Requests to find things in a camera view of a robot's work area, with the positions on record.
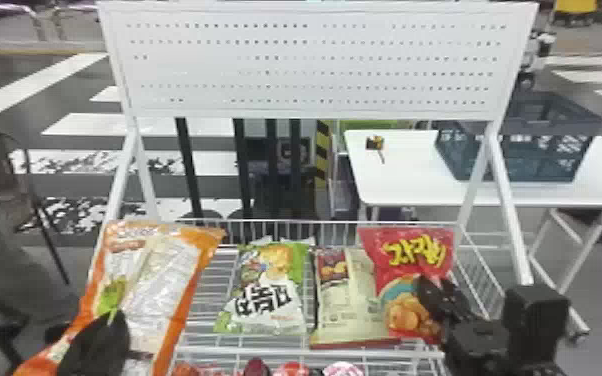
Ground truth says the white side table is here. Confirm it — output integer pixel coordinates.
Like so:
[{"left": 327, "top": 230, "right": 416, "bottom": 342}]
[{"left": 343, "top": 127, "right": 602, "bottom": 338}]

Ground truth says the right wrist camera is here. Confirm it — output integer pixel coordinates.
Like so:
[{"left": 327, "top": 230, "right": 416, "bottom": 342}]
[{"left": 501, "top": 283, "right": 572, "bottom": 365}]

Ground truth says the red noodle cup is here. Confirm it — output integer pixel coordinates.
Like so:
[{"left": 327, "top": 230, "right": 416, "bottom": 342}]
[{"left": 271, "top": 361, "right": 311, "bottom": 376}]

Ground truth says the dark red can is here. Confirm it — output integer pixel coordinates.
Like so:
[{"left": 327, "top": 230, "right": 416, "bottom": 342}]
[{"left": 242, "top": 356, "right": 272, "bottom": 376}]

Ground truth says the pink noodle cup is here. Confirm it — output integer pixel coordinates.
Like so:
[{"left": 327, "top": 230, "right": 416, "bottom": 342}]
[{"left": 321, "top": 360, "right": 366, "bottom": 376}]

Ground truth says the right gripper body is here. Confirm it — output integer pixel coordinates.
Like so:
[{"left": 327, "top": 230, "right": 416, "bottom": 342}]
[{"left": 442, "top": 317, "right": 511, "bottom": 376}]

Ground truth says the orange cereal bag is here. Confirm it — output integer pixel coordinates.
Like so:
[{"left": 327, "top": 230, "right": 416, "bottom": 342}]
[{"left": 12, "top": 219, "right": 228, "bottom": 376}]

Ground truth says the red snack packet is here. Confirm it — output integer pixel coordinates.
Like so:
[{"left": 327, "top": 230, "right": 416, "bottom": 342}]
[{"left": 356, "top": 225, "right": 456, "bottom": 346}]

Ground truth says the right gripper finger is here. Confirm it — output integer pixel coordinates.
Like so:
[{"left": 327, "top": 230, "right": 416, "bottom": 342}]
[
  {"left": 439, "top": 279, "right": 477, "bottom": 326},
  {"left": 415, "top": 274, "right": 448, "bottom": 323}
]

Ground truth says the beige snack packet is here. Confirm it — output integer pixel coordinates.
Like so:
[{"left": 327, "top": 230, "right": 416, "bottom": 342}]
[{"left": 309, "top": 246, "right": 403, "bottom": 351}]

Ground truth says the white wire rack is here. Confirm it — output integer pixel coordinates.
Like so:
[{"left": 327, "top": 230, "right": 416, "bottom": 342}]
[{"left": 89, "top": 0, "right": 592, "bottom": 376}]

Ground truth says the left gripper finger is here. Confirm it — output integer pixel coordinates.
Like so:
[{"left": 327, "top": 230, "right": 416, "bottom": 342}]
[{"left": 56, "top": 309, "right": 132, "bottom": 376}]

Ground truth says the striped post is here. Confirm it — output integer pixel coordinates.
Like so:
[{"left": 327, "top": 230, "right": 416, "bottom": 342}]
[{"left": 314, "top": 119, "right": 332, "bottom": 183}]

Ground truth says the green snack packet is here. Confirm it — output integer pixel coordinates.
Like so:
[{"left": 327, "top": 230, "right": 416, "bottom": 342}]
[{"left": 213, "top": 238, "right": 316, "bottom": 338}]

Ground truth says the blue crate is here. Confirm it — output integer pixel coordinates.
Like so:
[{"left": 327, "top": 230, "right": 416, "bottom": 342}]
[{"left": 434, "top": 90, "right": 602, "bottom": 183}]

